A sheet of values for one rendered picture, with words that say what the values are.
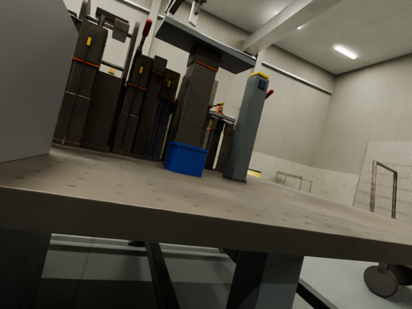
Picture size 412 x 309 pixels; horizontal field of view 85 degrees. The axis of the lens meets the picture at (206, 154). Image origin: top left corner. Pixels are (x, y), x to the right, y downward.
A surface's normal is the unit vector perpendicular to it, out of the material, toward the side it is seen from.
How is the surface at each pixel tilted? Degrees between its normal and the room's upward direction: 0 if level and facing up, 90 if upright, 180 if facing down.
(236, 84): 90
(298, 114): 90
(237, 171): 90
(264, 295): 90
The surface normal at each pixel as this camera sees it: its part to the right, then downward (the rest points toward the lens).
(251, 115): 0.43, 0.10
